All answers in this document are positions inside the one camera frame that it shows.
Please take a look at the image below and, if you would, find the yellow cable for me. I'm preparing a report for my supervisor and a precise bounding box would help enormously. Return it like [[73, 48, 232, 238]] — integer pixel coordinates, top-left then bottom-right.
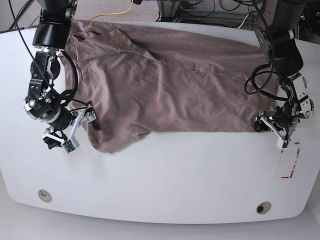
[[89, 0, 133, 22]]

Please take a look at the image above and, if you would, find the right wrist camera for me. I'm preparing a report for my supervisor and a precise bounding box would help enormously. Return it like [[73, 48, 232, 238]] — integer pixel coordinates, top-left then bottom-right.
[[41, 102, 90, 154]]

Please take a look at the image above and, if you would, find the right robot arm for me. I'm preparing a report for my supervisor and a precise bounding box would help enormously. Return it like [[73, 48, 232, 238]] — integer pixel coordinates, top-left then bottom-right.
[[23, 0, 101, 154]]

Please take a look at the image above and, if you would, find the right table grommet hole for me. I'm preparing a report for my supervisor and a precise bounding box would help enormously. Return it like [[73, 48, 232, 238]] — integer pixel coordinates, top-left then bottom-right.
[[256, 201, 272, 215]]

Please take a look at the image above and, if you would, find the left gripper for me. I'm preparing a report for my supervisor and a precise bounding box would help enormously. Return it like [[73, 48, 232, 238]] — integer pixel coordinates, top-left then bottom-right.
[[253, 106, 300, 134]]

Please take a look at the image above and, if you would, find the pink t-shirt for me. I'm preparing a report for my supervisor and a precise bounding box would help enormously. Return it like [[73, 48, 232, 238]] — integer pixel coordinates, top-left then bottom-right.
[[65, 20, 276, 154]]

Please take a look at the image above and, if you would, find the table grommet hole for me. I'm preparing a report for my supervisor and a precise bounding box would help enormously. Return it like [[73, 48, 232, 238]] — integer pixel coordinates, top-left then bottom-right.
[[256, 201, 272, 215], [38, 189, 52, 203]]

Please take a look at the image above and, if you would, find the left table grommet hole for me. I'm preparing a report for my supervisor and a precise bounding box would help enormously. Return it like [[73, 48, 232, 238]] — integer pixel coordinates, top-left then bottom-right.
[[38, 189, 52, 203]]

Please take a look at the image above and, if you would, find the aluminium frame base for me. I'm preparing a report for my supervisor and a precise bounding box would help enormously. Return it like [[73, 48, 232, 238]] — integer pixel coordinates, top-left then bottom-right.
[[156, 0, 258, 29]]

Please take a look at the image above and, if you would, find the red tape rectangle marking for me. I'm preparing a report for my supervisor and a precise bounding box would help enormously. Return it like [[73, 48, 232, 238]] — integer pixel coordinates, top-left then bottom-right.
[[277, 141, 302, 179]]

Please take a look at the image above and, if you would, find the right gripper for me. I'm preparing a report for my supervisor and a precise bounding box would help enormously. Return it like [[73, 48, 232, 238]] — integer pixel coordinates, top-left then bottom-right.
[[40, 101, 101, 150]]

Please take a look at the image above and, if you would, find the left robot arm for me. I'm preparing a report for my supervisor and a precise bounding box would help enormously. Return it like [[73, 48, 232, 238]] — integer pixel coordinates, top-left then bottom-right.
[[248, 0, 314, 136]]

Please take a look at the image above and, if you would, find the white cable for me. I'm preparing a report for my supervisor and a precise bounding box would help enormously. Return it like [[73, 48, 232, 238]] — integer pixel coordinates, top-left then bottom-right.
[[236, 12, 251, 30]]

